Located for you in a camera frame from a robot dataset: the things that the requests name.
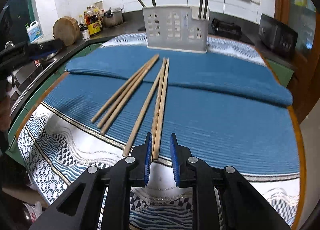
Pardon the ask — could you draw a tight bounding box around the blue white detergent jug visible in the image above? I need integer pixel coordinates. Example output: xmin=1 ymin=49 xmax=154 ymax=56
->
xmin=25 ymin=20 xmax=42 ymax=43

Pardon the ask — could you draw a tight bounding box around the white plastic utensil holder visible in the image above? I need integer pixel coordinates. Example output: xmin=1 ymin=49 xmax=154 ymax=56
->
xmin=143 ymin=5 xmax=209 ymax=54

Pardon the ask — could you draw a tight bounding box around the round wooden chopping block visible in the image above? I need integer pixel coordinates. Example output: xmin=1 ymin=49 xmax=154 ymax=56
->
xmin=53 ymin=16 xmax=80 ymax=47

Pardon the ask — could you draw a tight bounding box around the small white jar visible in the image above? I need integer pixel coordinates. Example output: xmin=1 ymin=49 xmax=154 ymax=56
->
xmin=81 ymin=29 xmax=90 ymax=39

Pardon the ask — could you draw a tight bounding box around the black gas stove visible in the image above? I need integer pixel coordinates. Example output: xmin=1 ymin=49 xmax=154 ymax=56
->
xmin=137 ymin=17 xmax=255 ymax=45

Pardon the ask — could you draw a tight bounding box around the blue white patterned cloth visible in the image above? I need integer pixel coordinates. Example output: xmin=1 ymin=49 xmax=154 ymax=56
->
xmin=17 ymin=33 xmax=300 ymax=229

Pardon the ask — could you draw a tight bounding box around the wooden glass door cabinet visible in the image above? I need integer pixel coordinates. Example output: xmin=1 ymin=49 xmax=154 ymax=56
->
xmin=274 ymin=0 xmax=319 ymax=123

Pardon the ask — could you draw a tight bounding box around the yellow label sauce bottle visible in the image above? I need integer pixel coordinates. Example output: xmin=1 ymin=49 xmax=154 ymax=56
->
xmin=87 ymin=11 xmax=101 ymax=36

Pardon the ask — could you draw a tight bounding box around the steel pressure cooker pot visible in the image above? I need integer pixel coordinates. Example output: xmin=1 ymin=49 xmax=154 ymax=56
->
xmin=103 ymin=8 xmax=124 ymax=28

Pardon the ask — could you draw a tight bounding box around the steel sink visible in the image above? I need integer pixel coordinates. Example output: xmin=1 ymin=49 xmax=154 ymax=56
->
xmin=9 ymin=57 xmax=60 ymax=120

